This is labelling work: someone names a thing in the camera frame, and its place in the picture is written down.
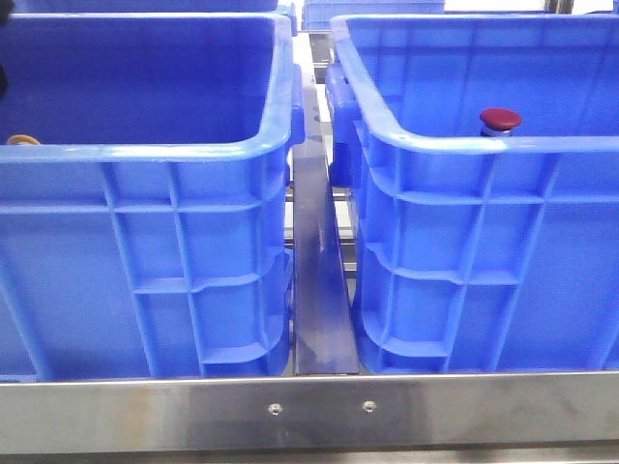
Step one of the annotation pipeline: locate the red mushroom push button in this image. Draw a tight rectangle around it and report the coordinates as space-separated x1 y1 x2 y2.
480 107 521 137

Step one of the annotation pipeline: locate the yellow mushroom push button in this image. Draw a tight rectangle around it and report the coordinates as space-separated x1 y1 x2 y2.
7 134 41 145

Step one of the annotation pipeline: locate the blue source plastic bin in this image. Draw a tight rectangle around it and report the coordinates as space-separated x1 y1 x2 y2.
1 13 305 384

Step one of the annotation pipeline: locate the blue target plastic bin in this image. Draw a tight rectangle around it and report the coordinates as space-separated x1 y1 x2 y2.
327 14 618 374

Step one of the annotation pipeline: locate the blue far tall crate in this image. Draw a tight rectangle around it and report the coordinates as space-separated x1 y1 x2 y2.
302 0 445 31

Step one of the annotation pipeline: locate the blue rear left bin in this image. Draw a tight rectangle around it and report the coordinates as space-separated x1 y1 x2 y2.
13 0 297 26

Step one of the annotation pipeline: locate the metal flow rack frame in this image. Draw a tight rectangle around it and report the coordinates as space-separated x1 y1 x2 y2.
1 33 618 463

